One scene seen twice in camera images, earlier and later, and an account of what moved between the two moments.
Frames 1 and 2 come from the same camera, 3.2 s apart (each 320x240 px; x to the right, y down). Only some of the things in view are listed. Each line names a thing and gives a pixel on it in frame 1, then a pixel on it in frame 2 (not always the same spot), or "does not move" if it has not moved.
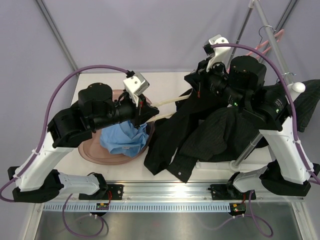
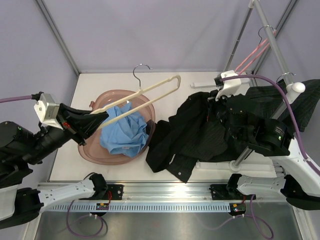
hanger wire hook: (159, 102) → (139, 79)
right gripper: (199, 78) → (212, 99)
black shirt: (168, 133) does not move
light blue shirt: (124, 138) does not move
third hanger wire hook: (285, 73) does not move
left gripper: (144, 112) → (83, 128)
